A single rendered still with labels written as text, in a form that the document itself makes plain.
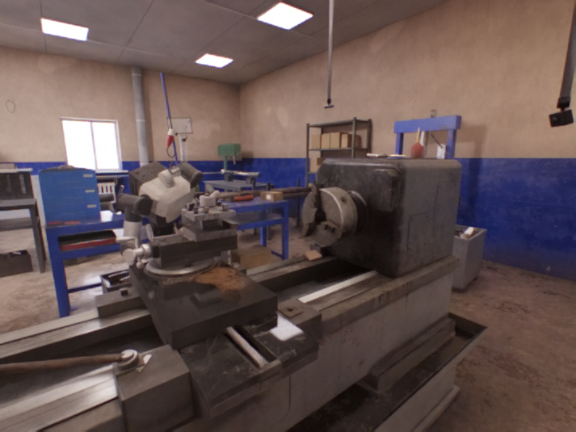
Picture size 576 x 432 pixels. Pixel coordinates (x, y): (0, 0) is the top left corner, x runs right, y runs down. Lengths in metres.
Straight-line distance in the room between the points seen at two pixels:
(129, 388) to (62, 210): 2.19
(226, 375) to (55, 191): 2.31
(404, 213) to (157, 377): 1.01
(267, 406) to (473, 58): 4.56
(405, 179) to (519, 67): 3.51
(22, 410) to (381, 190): 1.19
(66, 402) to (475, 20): 5.05
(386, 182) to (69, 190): 2.34
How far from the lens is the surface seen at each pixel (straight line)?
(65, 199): 2.82
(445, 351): 1.77
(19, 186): 5.02
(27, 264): 4.71
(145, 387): 0.76
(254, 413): 1.02
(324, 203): 1.23
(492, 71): 4.73
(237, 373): 0.74
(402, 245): 1.32
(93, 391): 0.87
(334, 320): 1.04
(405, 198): 1.27
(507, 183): 4.53
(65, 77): 8.11
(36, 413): 0.88
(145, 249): 1.17
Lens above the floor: 1.34
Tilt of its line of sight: 11 degrees down
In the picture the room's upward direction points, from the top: straight up
